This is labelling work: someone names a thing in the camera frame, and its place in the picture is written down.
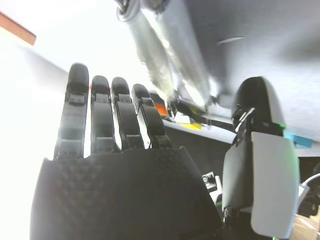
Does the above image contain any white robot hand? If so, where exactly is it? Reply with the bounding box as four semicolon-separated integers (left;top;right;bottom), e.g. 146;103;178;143
29;62;301;240

